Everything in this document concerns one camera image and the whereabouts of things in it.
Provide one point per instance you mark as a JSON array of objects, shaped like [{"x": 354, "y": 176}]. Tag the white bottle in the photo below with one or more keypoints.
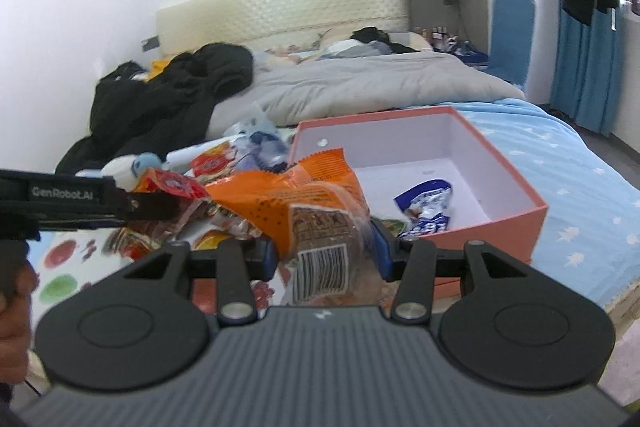
[{"x": 182, "y": 155}]

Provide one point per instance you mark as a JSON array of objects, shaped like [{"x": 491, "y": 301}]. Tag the pink cardboard box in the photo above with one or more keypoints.
[{"x": 500, "y": 207}]

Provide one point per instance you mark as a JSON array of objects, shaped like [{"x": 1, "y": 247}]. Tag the yellow cloth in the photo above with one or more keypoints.
[{"x": 159, "y": 66}]

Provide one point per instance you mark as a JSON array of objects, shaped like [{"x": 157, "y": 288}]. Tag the clear plastic bag blue print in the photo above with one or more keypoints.
[{"x": 260, "y": 147}]

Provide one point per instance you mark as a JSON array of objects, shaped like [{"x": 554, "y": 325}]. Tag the person's left hand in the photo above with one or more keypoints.
[{"x": 15, "y": 307}]

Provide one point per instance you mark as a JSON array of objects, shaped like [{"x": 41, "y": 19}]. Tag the blue white snack packet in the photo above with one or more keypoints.
[{"x": 425, "y": 207}]

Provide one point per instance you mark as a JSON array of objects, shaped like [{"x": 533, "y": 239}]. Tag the black clothing on pillow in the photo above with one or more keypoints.
[{"x": 377, "y": 39}]

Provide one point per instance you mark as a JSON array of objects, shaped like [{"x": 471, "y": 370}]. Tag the pink pillow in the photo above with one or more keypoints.
[{"x": 340, "y": 42}]

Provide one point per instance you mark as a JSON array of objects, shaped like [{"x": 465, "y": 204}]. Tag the group of small bottles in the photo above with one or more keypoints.
[{"x": 445, "y": 39}]

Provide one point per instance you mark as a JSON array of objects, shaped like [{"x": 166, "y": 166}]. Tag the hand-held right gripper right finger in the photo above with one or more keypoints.
[{"x": 387, "y": 257}]

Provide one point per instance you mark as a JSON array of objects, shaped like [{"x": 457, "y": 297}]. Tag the blue chair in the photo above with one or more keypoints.
[{"x": 512, "y": 37}]

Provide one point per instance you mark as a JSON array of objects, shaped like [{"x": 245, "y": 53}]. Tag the cream quilted headboard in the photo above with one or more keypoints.
[{"x": 280, "y": 7}]

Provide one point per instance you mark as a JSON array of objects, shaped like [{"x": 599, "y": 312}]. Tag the blue white penguin plush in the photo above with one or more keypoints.
[{"x": 120, "y": 169}]

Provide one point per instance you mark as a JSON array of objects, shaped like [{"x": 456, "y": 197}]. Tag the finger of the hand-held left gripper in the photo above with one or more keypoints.
[{"x": 150, "y": 207}]

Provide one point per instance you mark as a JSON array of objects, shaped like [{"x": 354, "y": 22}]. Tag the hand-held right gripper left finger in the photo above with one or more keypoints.
[{"x": 267, "y": 259}]

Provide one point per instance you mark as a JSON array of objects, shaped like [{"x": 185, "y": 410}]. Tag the red snack packet round print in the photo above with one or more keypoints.
[{"x": 170, "y": 182}]

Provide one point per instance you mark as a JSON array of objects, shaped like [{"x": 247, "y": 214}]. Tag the grey duvet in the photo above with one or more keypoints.
[{"x": 360, "y": 87}]

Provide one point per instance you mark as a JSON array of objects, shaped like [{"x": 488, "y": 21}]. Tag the clear packet red label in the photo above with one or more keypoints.
[{"x": 212, "y": 164}]

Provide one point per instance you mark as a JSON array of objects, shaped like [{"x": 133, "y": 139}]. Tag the orange snack packet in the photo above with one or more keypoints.
[{"x": 280, "y": 192}]

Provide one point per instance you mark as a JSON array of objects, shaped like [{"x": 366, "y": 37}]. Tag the blue curtain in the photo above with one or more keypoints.
[{"x": 585, "y": 77}]

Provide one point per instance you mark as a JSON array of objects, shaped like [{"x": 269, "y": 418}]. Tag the grey wall switch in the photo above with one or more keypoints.
[{"x": 151, "y": 43}]

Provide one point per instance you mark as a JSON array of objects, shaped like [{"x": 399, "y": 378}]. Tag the pile of clothes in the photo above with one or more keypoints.
[{"x": 122, "y": 72}]

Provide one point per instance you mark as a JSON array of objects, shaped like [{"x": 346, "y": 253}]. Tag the black jacket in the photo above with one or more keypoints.
[{"x": 160, "y": 102}]

